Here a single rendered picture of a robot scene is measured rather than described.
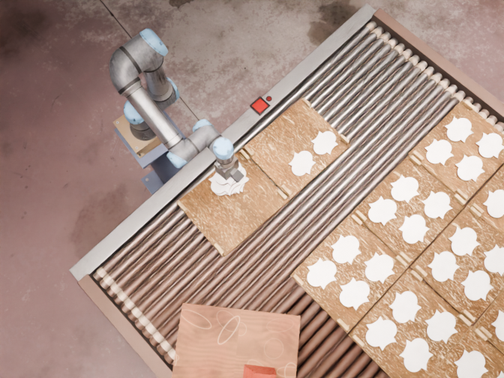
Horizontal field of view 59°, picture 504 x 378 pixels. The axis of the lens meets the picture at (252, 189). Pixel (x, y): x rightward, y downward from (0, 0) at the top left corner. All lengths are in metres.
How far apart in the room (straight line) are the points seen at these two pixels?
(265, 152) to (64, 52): 2.15
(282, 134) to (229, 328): 0.96
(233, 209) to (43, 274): 1.62
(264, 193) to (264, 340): 0.67
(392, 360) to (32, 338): 2.22
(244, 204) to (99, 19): 2.32
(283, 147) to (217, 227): 0.51
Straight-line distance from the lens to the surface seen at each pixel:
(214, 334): 1.96
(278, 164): 2.19
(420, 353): 2.16
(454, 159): 2.39
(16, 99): 3.84
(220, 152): 1.72
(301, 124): 2.28
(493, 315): 2.30
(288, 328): 1.96
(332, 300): 2.09
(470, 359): 2.24
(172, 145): 1.75
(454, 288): 2.24
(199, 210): 2.14
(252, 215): 2.11
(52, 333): 3.27
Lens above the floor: 2.99
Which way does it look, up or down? 73 degrees down
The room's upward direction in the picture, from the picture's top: 2 degrees counter-clockwise
